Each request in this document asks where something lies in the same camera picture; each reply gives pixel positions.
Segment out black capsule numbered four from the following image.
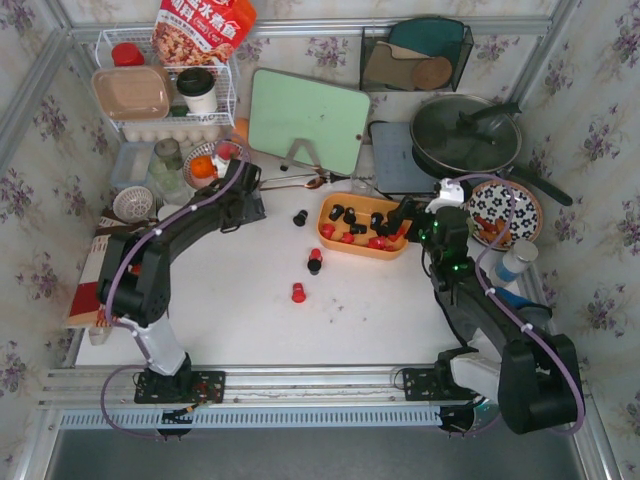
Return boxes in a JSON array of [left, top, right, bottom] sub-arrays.
[[370, 212, 384, 231]]

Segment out orange plastic storage basket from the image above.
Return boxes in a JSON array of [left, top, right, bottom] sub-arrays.
[[316, 193, 411, 260]]

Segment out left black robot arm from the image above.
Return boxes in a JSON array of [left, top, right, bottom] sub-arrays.
[[96, 160, 266, 404]]

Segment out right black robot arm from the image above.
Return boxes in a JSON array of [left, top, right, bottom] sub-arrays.
[[387, 197, 586, 434]]

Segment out grey induction cooker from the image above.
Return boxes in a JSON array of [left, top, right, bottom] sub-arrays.
[[368, 120, 437, 195]]

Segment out fried food pieces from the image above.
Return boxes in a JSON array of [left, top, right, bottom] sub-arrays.
[[474, 216, 512, 247]]

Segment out orange tangerine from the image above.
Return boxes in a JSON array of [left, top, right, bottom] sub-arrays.
[[190, 155, 217, 179]]

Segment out pink peach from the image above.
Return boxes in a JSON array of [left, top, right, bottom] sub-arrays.
[[216, 142, 241, 161]]

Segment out flower patterned plate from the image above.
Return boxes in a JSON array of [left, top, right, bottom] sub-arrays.
[[465, 181, 543, 251]]

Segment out pink fruit bowl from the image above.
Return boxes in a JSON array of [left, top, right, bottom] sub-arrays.
[[182, 140, 245, 190]]

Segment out clear bottle blue label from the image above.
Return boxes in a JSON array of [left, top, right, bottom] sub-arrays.
[[491, 239, 539, 287]]

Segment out pale green glass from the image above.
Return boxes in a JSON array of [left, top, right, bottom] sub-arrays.
[[149, 159, 191, 205]]

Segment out copper spoon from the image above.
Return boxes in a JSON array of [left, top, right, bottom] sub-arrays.
[[260, 177, 326, 191]]

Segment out metal cutting board stand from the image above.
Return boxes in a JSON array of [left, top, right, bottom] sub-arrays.
[[280, 138, 324, 174]]

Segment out egg tray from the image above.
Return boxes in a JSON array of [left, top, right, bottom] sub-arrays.
[[122, 126, 226, 146]]

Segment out grey tinted glass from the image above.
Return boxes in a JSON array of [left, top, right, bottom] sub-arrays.
[[154, 138, 183, 170]]

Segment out glass pan lid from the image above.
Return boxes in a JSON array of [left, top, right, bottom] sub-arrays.
[[410, 93, 523, 175]]

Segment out green cutting board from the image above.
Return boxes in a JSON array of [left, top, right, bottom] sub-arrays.
[[248, 68, 371, 176]]

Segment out white round strainer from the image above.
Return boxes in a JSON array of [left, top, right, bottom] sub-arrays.
[[113, 186, 154, 223]]

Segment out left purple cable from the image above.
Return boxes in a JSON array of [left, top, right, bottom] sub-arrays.
[[101, 138, 251, 444]]

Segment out purple cable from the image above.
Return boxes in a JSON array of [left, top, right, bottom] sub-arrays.
[[101, 138, 251, 444], [434, 173, 587, 435]]

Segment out right camera mount white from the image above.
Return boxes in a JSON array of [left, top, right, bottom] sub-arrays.
[[425, 178, 465, 214]]

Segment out camera mount white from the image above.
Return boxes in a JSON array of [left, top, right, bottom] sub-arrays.
[[425, 178, 465, 214], [212, 155, 230, 178]]

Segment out left camera mount white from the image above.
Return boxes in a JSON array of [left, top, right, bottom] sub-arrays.
[[212, 155, 230, 178]]

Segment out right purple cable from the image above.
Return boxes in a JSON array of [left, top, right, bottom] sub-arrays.
[[434, 173, 587, 435]]

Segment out white wire rack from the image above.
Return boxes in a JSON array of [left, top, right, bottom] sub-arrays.
[[94, 27, 239, 129]]

